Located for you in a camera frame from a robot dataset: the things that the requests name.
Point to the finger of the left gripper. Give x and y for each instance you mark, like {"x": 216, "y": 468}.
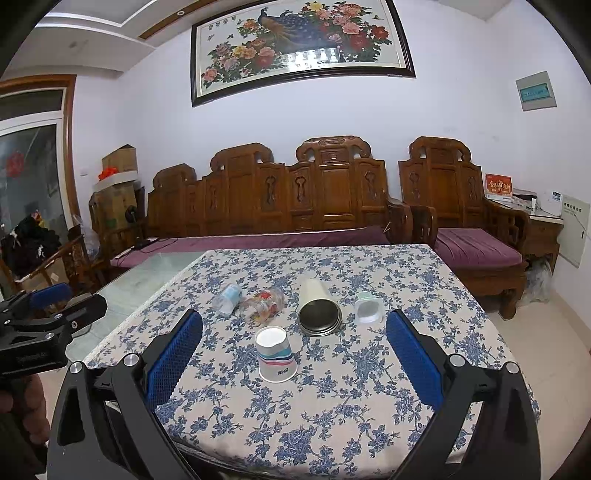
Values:
{"x": 24, "y": 302}
{"x": 74, "y": 317}

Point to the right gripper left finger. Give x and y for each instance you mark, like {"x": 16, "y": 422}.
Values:
{"x": 104, "y": 424}

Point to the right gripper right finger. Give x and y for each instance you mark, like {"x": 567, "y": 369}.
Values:
{"x": 505, "y": 442}

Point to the striped white paper cup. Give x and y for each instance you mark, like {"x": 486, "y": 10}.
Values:
{"x": 276, "y": 359}

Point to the small blue plastic cup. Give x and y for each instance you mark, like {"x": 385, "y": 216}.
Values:
{"x": 227, "y": 299}

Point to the floral clear glass cup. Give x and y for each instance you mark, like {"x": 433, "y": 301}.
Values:
{"x": 260, "y": 308}

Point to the translucent green square cup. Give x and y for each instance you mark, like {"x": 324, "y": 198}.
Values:
{"x": 368, "y": 308}

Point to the left hand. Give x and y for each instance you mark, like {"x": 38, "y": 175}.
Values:
{"x": 29, "y": 399}

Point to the wooden side chair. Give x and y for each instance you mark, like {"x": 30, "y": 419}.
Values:
{"x": 71, "y": 264}

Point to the stacked cardboard boxes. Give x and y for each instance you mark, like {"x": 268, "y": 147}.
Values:
{"x": 117, "y": 198}

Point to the clear plastic bag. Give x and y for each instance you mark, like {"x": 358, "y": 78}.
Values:
{"x": 538, "y": 283}

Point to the blue floral tablecloth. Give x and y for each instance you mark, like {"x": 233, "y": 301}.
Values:
{"x": 350, "y": 412}

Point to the purple armchair cushion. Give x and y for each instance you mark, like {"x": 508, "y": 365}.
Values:
{"x": 474, "y": 249}

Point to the wooden side table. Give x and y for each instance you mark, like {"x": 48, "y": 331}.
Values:
{"x": 525, "y": 227}

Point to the cream steel tumbler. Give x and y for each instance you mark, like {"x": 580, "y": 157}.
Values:
{"x": 317, "y": 314}

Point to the red desk calendar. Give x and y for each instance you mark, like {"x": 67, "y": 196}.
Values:
{"x": 498, "y": 187}

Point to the carved wooden armchair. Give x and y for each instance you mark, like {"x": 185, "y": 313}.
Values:
{"x": 445, "y": 189}

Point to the carved wooden sofa bench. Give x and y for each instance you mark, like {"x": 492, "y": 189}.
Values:
{"x": 335, "y": 184}

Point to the peacock flower framed painting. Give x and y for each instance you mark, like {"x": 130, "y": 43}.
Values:
{"x": 263, "y": 43}

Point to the white wall distribution box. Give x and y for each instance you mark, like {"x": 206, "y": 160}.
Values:
{"x": 576, "y": 231}

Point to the grey wall electrical panel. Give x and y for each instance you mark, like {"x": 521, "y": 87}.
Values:
{"x": 536, "y": 92}

